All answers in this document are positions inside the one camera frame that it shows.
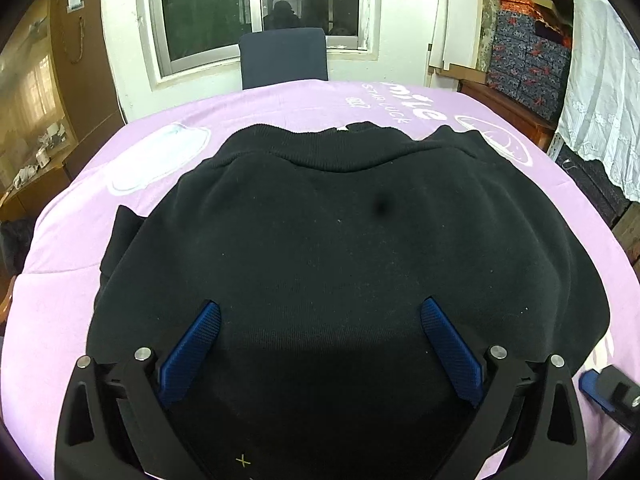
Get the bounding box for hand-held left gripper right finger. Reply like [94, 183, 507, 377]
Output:
[420, 297, 588, 480]

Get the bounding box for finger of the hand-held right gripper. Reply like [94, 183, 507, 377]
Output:
[579, 365, 640, 433]

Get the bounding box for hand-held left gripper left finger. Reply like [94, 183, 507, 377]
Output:
[55, 300, 222, 480]

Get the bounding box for black sweater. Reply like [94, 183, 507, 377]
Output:
[87, 121, 611, 480]

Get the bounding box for purple printed blanket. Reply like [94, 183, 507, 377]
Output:
[0, 79, 640, 480]

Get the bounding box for wooden armchair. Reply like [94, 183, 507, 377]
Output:
[0, 276, 16, 323]

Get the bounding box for dark jacket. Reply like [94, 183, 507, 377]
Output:
[0, 220, 38, 276]

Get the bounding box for pile of small clutter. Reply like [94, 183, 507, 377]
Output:
[10, 120, 68, 188]

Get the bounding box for small brown wooden cabinet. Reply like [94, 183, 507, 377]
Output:
[460, 80, 558, 151]

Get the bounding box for stack of patterned boxes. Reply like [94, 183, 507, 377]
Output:
[487, 0, 573, 121]

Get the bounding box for white lace curtain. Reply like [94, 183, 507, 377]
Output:
[555, 0, 640, 196]

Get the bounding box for dark blue chair back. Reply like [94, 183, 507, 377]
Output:
[238, 27, 330, 91]

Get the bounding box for wooden counter cabinet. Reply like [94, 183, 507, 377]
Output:
[0, 0, 76, 226]

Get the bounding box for white boards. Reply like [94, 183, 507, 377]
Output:
[427, 0, 483, 78]

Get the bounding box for white framed window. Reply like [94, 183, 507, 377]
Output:
[135, 0, 386, 83]

